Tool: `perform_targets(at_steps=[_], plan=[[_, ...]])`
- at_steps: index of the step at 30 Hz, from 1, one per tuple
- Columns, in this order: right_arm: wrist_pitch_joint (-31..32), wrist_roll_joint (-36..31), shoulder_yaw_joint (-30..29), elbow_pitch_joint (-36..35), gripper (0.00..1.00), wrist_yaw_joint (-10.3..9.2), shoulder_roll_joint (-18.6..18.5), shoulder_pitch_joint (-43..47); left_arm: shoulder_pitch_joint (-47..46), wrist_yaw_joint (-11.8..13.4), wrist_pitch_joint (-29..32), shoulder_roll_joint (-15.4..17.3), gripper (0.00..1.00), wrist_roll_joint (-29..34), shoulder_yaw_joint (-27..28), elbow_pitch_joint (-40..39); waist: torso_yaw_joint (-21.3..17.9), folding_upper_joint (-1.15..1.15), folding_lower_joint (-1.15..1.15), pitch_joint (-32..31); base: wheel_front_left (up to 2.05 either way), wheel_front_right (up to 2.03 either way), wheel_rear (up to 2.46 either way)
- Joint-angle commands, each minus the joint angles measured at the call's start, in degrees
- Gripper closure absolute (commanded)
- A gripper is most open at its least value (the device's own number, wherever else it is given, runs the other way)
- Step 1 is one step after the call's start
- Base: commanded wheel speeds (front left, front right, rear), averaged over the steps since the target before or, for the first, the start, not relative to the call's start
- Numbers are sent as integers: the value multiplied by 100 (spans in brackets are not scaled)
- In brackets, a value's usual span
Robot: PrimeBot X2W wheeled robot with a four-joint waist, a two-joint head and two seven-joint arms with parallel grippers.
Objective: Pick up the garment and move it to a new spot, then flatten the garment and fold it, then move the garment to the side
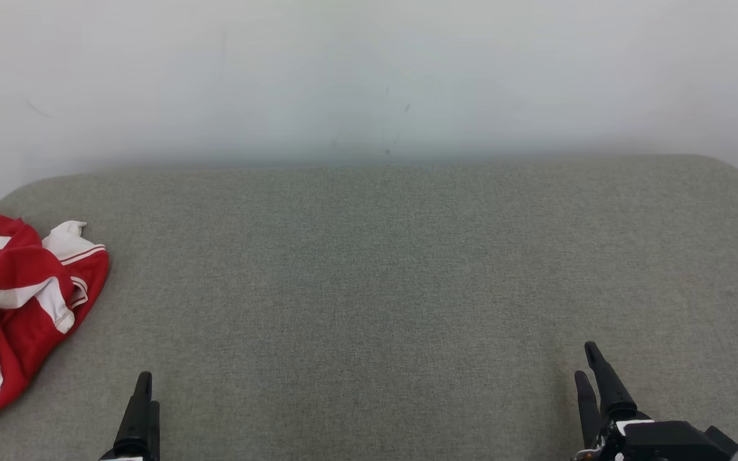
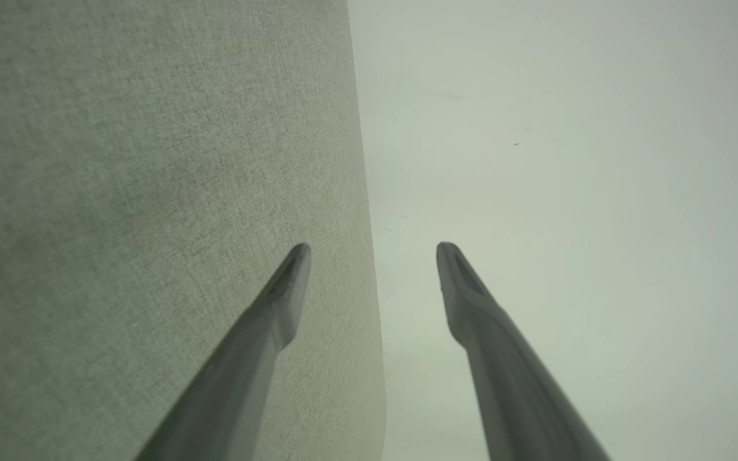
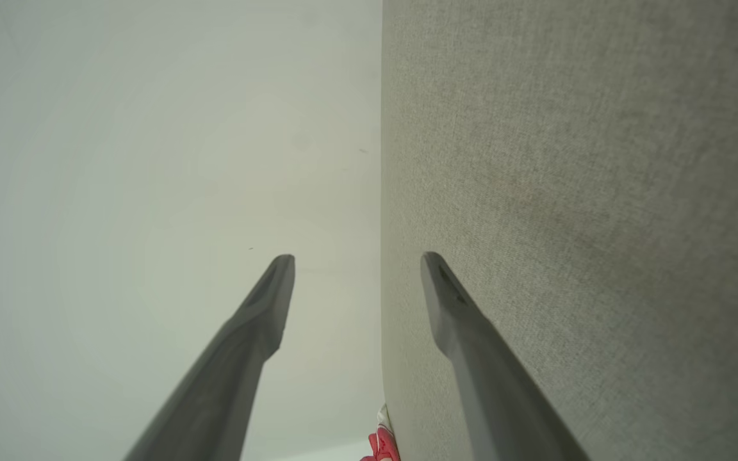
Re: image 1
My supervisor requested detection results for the red white striped jersey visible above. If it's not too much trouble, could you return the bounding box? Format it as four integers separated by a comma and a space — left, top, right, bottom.
0, 195, 110, 350

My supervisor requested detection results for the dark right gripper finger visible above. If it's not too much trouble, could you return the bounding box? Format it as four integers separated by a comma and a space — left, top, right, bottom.
585, 341, 637, 421
575, 370, 602, 449

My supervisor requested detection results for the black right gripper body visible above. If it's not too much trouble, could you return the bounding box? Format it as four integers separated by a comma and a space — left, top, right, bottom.
571, 417, 655, 461

